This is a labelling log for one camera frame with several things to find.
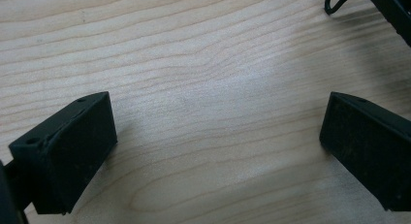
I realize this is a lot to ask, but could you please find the black cable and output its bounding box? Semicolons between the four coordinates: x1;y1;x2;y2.
324;0;367;16

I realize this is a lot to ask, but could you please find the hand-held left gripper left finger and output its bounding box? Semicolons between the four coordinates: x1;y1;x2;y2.
8;91;118;216

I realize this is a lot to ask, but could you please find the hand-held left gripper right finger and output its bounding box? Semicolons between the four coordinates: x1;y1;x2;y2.
319;91;411;212

